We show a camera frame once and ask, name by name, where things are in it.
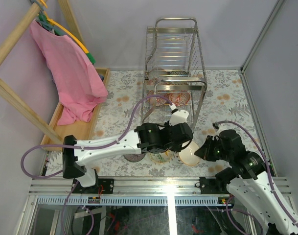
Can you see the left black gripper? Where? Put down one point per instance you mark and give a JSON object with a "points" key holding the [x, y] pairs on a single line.
{"points": [[179, 146]]}

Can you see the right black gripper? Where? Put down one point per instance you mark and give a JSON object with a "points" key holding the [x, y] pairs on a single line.
{"points": [[204, 152]]}

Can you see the cream bowl orange rim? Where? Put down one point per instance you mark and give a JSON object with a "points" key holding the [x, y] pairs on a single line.
{"points": [[187, 155]]}

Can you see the brown patterned bowl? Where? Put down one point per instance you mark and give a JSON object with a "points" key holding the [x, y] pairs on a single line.
{"points": [[180, 83]]}

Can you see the blue patterned bowl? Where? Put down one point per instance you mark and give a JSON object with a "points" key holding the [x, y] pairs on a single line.
{"points": [[178, 73]]}

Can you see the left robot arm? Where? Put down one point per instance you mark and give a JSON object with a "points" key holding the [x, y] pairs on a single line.
{"points": [[78, 156]]}

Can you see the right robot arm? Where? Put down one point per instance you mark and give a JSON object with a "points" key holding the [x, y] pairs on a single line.
{"points": [[247, 179]]}

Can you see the stainless steel dish rack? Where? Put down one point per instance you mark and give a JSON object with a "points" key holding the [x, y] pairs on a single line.
{"points": [[174, 69]]}

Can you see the orange flower patterned bowl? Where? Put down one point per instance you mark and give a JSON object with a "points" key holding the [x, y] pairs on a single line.
{"points": [[161, 158]]}

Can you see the purple striped bowl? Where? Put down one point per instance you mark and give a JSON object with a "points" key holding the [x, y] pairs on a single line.
{"points": [[134, 157]]}

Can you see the wooden tray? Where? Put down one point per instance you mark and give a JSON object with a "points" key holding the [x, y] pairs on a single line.
{"points": [[80, 129]]}

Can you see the pink cloth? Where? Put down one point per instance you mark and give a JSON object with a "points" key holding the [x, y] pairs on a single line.
{"points": [[80, 88]]}

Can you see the yellow plastic hanger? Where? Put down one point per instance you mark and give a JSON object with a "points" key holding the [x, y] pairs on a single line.
{"points": [[41, 4]]}

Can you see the green plastic hanger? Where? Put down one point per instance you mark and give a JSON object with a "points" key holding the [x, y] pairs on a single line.
{"points": [[51, 25]]}

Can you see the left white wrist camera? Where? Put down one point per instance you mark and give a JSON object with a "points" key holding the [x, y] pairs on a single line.
{"points": [[178, 116]]}

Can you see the aluminium corner post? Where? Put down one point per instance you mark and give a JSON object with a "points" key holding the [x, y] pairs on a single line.
{"points": [[267, 25]]}

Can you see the wooden clothes rack frame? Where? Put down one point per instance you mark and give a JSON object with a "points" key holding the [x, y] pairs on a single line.
{"points": [[24, 70]]}

